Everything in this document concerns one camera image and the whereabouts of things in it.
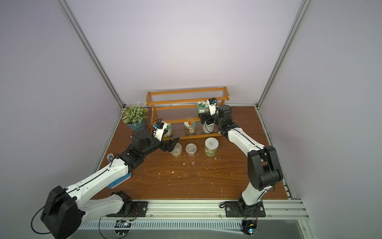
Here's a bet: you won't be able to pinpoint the clear cup red label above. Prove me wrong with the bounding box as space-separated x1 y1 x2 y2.
186 143 197 156

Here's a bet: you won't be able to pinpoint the sunflower lid jar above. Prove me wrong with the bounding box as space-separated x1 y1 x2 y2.
163 123 173 138

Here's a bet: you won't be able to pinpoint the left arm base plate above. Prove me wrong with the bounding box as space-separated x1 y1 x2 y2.
106 201 148 218

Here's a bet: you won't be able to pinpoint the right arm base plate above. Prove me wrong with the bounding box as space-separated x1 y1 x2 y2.
219 201 266 218

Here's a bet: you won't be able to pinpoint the potted green plant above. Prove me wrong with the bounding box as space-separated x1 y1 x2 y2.
121 103 149 131

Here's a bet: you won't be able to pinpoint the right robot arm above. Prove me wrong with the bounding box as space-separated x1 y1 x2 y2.
198 105 284 216

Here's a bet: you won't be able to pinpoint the aluminium front rail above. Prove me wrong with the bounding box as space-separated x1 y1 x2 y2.
80 199 309 222

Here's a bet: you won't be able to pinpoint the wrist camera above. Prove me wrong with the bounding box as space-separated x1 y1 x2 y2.
207 98 217 116
153 119 168 141

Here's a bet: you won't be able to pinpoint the right controller board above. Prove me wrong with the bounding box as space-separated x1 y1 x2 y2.
240 220 259 236

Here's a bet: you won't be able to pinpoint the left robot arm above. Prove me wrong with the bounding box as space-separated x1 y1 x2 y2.
40 130 180 239

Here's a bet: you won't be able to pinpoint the green tree lid jar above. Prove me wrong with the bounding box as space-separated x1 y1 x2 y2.
197 101 210 114

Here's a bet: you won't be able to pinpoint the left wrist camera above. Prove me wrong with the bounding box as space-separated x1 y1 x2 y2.
153 119 168 141

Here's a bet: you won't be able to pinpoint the left controller board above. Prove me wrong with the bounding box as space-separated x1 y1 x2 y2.
114 220 132 238

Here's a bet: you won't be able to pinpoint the clear cup yellow seeds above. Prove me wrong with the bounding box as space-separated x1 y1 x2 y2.
171 143 183 157

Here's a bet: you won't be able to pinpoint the wooden three-tier shelf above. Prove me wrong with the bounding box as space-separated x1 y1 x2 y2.
146 87 230 139

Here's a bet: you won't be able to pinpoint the white green Ideal jar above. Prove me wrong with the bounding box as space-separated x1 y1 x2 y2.
205 137 219 157

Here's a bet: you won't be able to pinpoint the controller board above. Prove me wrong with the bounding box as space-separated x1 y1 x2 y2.
240 220 259 236
114 220 132 238

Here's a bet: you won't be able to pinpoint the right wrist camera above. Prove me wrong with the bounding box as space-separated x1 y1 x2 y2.
207 98 217 116

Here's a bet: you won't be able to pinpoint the blue white scraper tray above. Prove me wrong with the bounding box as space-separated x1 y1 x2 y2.
107 154 131 189

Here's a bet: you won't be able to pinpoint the white lid text jar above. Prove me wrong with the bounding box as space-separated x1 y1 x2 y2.
203 123 215 134

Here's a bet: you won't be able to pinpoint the tomato lid jar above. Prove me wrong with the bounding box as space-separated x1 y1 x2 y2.
184 121 197 135

